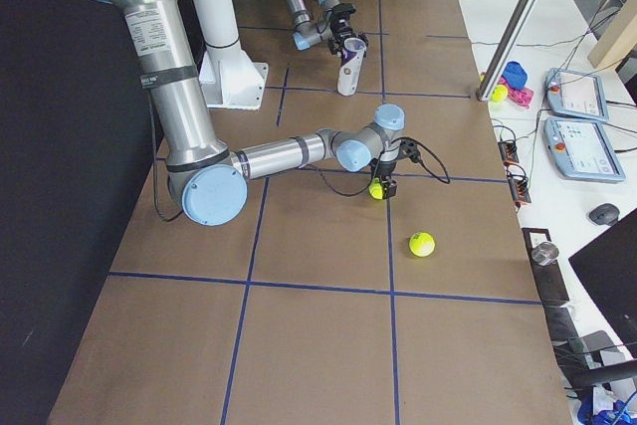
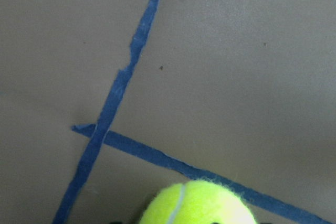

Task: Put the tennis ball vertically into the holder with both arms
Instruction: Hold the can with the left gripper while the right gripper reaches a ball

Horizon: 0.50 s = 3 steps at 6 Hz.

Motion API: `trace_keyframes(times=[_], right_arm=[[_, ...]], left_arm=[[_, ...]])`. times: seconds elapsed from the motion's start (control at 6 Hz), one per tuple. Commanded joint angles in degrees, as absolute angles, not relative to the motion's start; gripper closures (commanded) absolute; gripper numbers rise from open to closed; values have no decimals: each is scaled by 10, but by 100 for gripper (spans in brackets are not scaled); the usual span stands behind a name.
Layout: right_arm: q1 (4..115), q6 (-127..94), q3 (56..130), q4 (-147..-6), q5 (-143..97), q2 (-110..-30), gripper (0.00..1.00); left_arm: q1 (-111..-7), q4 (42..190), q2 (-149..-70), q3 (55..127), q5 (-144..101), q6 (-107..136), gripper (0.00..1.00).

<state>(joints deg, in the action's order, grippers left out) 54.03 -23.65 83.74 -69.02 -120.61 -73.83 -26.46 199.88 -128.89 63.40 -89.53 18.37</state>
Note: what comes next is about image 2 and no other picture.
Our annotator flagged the yellow tennis ball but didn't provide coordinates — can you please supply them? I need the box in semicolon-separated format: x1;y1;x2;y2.
139;180;256;224

